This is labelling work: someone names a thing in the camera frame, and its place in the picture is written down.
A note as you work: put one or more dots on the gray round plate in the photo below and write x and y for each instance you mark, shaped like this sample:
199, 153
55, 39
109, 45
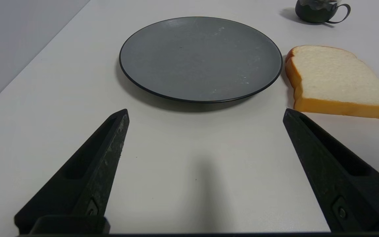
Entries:
201, 59

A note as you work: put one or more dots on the glass cup with black holder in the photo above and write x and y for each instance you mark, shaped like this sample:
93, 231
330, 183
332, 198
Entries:
314, 13

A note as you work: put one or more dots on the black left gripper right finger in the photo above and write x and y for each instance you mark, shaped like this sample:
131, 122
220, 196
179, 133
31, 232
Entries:
334, 171

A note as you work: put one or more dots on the white bread slice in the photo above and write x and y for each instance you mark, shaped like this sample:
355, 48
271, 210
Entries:
334, 79

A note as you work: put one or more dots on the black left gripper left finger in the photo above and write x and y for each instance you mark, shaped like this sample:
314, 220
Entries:
90, 177

